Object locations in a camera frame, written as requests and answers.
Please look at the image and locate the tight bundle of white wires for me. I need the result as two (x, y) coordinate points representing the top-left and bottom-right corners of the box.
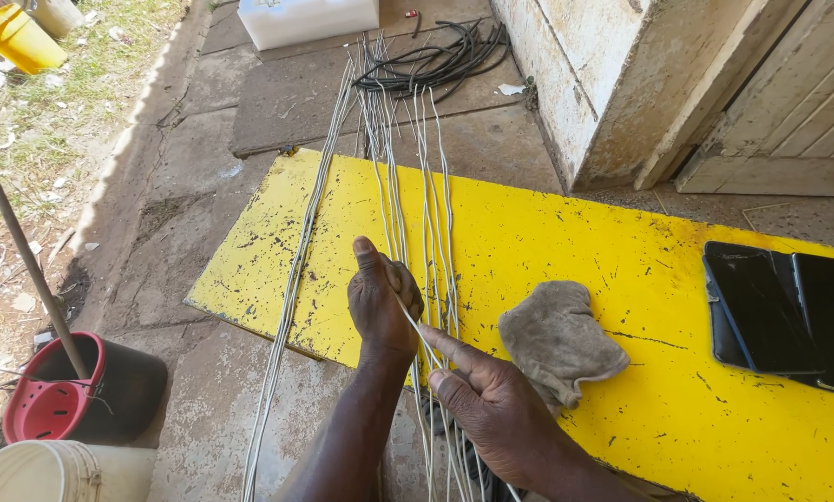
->
(240, 59), (357, 502)

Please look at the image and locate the person's right hand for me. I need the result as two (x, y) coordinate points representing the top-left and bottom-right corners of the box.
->
(417, 324), (579, 490)

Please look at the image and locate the weathered wooden door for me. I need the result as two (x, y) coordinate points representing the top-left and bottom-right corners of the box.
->
(674, 0), (834, 198)

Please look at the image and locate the white plastic bucket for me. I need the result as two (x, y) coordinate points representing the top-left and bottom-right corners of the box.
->
(0, 438), (158, 502)

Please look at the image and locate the yellow painted board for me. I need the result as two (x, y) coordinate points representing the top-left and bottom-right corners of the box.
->
(183, 148), (834, 502)

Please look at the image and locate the thin metal pole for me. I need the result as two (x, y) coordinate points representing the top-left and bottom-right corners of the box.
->
(0, 120), (92, 382)

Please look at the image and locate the coil of black cable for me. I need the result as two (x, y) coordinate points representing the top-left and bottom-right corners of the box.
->
(351, 19), (512, 107)

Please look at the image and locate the person's left hand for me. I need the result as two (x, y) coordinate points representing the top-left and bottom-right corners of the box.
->
(347, 236), (425, 365)

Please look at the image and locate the white plastic box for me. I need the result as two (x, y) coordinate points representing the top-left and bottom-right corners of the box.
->
(237, 0), (381, 52)

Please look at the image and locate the red and black pot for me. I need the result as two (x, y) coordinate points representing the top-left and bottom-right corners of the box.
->
(2, 330), (169, 446)

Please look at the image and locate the single thin white wire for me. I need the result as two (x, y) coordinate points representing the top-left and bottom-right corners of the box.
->
(394, 291), (447, 370)

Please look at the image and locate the loose row of white wires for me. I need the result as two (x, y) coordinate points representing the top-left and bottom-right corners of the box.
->
(353, 31), (524, 502)

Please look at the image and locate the yellow jerrycan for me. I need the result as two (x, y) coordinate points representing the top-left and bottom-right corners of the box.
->
(0, 3), (69, 76)

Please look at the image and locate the pale plastic container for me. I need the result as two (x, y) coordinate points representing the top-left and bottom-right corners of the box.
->
(29, 0), (85, 40)

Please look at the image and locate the black smartphone with blue edge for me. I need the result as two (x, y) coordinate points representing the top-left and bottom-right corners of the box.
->
(702, 240), (827, 375)

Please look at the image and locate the grey rag cloth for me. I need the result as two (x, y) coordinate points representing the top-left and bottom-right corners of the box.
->
(498, 279), (631, 414)

